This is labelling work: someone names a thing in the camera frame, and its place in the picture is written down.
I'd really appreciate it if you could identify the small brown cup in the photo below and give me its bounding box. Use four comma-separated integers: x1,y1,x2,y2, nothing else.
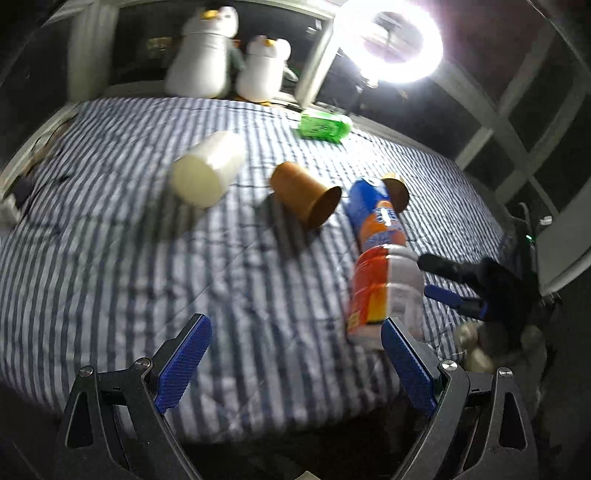
382,173,410,214

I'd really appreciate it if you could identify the brown paper cup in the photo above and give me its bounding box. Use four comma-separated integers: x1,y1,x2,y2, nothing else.
270,162,342,230

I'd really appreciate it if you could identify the white plastic cup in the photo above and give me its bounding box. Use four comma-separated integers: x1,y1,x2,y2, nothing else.
170,130,246,209

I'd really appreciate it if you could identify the orange white bottle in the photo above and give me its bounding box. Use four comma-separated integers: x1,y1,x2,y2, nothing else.
346,244,425,350

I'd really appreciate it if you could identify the blue orange can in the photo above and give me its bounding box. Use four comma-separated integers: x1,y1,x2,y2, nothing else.
345,179,407,252

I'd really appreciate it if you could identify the blue striped bedsheet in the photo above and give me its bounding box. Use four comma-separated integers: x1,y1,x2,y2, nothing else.
1,98,503,442

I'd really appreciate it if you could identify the green plastic package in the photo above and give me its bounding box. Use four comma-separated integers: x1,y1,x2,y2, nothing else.
297,111,353,143

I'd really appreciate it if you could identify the white charger on left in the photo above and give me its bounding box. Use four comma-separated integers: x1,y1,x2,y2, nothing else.
0,194,21,229

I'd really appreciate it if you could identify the small white penguin plush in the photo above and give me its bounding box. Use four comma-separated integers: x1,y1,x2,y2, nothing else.
235,35,298,103

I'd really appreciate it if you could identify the large white penguin plush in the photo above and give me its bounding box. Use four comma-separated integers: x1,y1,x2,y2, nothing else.
164,6,243,99

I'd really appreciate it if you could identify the white window frame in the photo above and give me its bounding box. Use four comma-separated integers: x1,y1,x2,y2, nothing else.
295,1,590,292

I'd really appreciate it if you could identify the bright ring light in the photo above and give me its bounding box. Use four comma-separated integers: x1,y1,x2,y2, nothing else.
335,1,444,85

